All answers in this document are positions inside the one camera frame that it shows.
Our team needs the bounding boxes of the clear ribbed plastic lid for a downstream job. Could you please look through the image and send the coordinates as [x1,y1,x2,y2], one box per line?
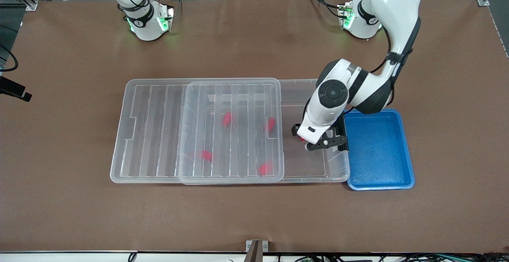
[110,78,285,185]

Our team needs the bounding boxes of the black box latch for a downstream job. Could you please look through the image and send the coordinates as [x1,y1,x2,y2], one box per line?
[337,113,350,152]

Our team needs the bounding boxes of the clear plastic storage box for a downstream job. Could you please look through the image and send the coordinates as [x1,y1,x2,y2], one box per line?
[179,78,351,184]

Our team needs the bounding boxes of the base connector box green light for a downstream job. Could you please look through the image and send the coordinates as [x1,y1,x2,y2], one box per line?
[156,5,175,33]
[338,2,355,31]

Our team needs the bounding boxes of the blue plastic tray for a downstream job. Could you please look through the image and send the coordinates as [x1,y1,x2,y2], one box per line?
[343,109,416,191]

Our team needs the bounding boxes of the brown table cover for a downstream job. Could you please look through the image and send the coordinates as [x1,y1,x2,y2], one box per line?
[0,0,509,254]

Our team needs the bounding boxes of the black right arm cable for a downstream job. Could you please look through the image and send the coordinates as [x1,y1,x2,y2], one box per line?
[0,45,19,72]

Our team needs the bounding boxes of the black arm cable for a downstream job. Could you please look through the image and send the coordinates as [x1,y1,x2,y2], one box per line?
[0,45,19,72]
[369,14,403,75]

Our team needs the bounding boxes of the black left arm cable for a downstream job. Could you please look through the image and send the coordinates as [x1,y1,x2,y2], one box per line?
[369,14,403,75]

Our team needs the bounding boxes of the metal table edge bracket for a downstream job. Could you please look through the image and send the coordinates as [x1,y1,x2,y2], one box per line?
[245,240,269,262]

